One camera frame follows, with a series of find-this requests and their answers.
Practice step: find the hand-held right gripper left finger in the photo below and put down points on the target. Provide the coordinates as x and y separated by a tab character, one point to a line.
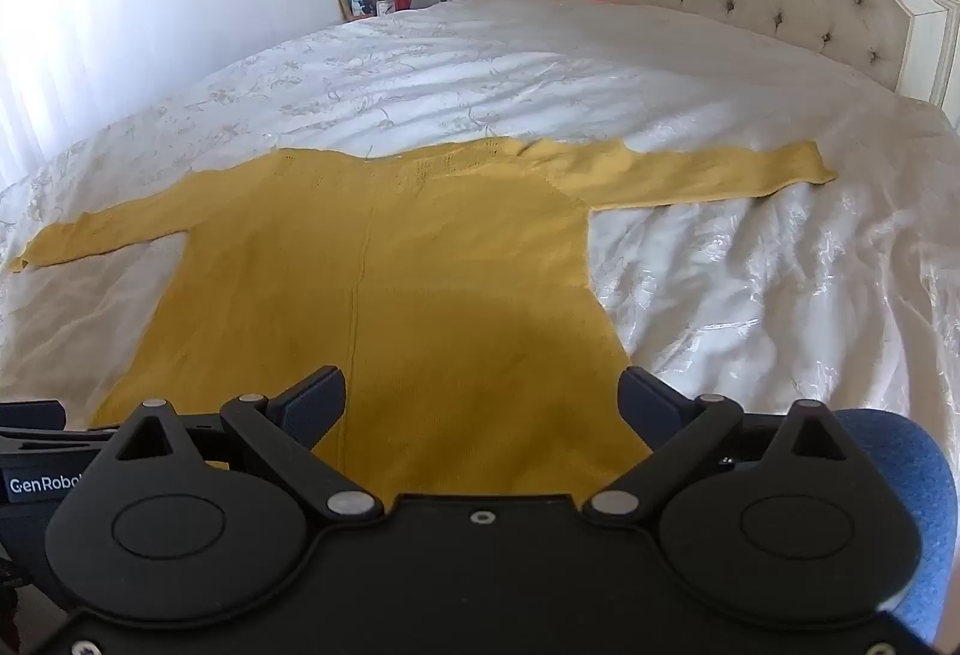
319	404

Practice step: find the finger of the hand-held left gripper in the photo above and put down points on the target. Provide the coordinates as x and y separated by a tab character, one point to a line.
34	416

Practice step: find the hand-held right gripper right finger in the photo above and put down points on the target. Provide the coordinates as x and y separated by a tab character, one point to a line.
649	404

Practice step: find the yellow knit sweater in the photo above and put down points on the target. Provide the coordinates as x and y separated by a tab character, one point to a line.
450	287

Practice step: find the blue fleece clothing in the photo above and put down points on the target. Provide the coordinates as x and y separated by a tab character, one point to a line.
907	475

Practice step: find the white sheer curtain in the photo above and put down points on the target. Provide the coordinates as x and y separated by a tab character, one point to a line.
45	100

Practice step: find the white floral bedspread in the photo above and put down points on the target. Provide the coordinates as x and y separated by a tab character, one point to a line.
525	78

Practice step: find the wooden picture frame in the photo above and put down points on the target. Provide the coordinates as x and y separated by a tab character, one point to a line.
356	1

